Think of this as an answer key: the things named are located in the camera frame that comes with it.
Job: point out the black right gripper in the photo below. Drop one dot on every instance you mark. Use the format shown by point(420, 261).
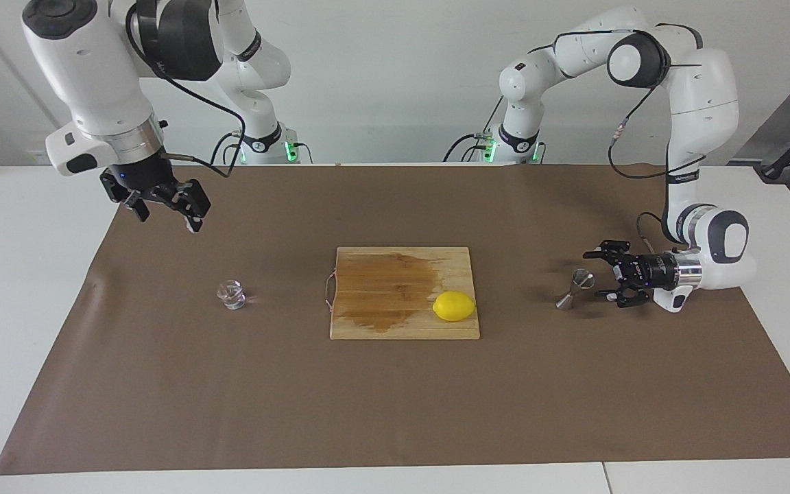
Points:
point(138, 178)

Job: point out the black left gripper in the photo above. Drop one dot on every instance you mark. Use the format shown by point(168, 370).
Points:
point(652, 272)

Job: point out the steel double jigger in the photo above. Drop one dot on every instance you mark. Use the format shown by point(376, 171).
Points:
point(582, 280)

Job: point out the small clear glass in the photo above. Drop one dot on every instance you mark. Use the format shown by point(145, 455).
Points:
point(232, 295)

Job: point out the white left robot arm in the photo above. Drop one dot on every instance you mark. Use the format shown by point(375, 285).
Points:
point(703, 89)

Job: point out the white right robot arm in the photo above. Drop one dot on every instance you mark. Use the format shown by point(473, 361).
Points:
point(93, 82)

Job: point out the white box with yellow labels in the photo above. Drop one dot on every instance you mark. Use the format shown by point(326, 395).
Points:
point(38, 158)

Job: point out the yellow lemon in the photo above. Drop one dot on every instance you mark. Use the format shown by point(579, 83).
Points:
point(454, 306)

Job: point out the brown paper table mat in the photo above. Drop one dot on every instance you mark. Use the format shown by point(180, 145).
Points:
point(230, 412)

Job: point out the wooden cutting board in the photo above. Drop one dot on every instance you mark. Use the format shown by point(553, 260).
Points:
point(367, 326)

